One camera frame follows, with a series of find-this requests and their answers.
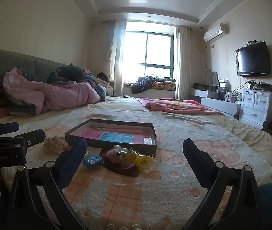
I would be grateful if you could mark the pink paper sheet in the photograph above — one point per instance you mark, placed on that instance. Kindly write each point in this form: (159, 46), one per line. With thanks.
(88, 133)

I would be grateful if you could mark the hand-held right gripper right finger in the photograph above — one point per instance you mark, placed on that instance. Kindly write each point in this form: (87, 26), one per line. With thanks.
(197, 160)

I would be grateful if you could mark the pink quilt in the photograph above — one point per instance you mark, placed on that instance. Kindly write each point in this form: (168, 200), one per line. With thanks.
(61, 93)

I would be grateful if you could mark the pearl hair clip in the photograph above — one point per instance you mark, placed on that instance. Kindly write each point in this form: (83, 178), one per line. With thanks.
(121, 149)

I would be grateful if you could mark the pink printed blanket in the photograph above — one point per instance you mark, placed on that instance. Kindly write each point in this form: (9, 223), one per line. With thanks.
(179, 105)

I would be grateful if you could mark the dark cardboard box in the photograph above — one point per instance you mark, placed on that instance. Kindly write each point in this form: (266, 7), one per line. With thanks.
(112, 142)

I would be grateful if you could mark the window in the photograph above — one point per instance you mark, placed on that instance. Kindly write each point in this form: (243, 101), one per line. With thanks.
(157, 50)

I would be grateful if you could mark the desk mirror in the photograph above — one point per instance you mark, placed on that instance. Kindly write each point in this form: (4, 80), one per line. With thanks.
(212, 77)

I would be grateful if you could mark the grey-green padded headboard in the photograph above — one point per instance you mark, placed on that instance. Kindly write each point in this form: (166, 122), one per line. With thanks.
(30, 63)

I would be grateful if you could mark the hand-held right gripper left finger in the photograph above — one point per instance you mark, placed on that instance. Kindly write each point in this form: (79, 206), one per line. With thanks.
(72, 165)

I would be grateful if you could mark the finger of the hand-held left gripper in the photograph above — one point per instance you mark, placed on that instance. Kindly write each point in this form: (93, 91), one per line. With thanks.
(34, 135)
(6, 127)

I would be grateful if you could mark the small blue box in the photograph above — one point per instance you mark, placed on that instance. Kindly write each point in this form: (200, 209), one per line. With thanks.
(92, 160)

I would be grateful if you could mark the dark floral duvet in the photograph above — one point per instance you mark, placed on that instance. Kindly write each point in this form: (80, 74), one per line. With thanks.
(64, 73)

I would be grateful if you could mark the pile of clothes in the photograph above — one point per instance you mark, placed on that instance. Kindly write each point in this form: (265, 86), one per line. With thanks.
(148, 82)

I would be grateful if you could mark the white desk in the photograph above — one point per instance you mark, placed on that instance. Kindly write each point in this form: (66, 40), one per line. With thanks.
(220, 104)

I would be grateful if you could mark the yellow rings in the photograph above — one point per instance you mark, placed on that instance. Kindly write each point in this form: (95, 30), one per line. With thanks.
(140, 161)

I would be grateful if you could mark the black set-top box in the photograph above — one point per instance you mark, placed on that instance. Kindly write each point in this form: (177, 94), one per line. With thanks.
(263, 87)

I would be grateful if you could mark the sheer white curtain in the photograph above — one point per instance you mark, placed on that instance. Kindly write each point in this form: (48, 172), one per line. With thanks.
(182, 62)
(117, 57)

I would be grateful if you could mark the white drawer cabinet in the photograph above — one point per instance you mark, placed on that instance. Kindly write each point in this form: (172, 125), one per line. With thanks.
(256, 107)

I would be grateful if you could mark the black wall television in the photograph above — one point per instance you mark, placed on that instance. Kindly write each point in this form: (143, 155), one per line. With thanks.
(253, 60)

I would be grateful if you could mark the blue printed card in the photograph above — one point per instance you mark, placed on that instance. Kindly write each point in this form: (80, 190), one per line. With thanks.
(116, 137)

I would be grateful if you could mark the white air conditioner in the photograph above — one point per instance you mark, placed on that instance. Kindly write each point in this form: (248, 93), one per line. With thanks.
(214, 33)

